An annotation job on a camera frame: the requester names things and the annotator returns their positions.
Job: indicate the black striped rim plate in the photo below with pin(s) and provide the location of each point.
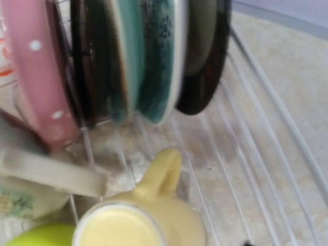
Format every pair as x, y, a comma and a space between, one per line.
208, 41

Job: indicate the white floral mug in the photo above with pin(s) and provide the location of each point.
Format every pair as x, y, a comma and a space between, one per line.
34, 187

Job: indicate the yellow mug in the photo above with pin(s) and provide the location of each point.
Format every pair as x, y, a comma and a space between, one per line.
149, 214

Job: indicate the dark brown plate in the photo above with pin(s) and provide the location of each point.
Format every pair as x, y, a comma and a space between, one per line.
91, 57

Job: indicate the teal green plate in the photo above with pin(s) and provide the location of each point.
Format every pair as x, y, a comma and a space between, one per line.
128, 57

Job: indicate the pink polka dot plate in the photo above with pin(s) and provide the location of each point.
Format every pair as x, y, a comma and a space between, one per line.
37, 52

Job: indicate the lime green bowl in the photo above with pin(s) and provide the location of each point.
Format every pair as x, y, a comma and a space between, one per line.
46, 234

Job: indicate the white bowl red pattern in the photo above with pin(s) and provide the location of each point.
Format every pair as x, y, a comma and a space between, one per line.
7, 75

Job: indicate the white wire dish rack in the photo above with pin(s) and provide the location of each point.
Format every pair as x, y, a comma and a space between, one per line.
255, 159

